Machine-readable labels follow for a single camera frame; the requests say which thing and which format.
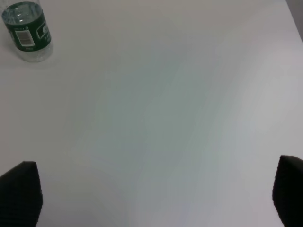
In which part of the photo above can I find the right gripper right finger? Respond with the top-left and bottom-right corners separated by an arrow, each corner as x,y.
272,155 -> 303,227

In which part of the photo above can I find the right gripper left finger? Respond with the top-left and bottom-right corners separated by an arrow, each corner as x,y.
0,161 -> 43,227

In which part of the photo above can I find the clear bottle green label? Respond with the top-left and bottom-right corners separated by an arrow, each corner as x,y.
0,0 -> 53,62

